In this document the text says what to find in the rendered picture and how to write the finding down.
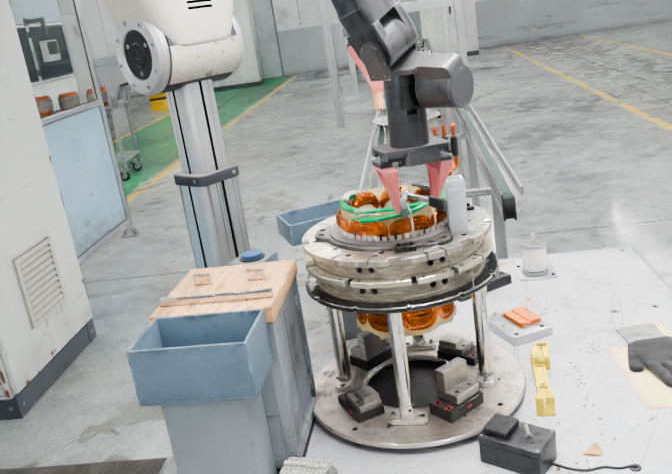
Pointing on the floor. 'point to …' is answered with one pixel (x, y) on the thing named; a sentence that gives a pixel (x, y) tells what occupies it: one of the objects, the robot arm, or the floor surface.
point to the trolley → (120, 136)
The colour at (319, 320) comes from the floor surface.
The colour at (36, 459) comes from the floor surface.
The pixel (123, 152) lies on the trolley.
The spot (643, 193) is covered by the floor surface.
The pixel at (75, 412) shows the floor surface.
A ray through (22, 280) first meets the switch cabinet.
